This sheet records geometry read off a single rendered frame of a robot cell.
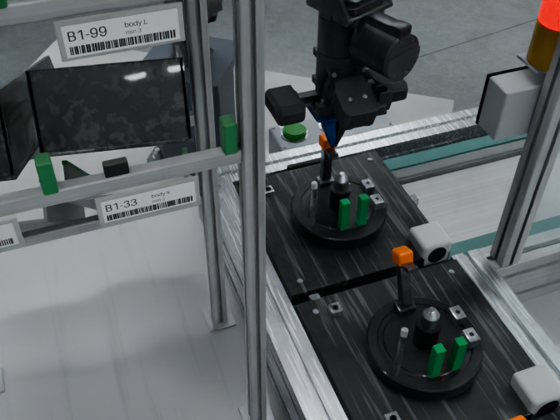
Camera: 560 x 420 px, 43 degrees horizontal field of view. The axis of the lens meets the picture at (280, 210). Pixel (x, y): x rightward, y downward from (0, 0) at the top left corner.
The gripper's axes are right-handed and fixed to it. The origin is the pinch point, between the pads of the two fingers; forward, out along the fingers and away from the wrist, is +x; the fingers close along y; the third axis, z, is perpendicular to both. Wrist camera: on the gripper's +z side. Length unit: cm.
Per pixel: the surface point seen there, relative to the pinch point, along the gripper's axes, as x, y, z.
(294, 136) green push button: 13.4, 0.7, -16.2
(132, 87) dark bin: -24.5, -28.7, 19.4
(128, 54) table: 24, -18, -70
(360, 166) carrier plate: 13.6, 7.8, -5.4
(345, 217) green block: 9.1, -1.6, 8.7
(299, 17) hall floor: 108, 86, -222
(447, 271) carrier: 13.9, 9.5, 18.8
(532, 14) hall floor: 109, 196, -186
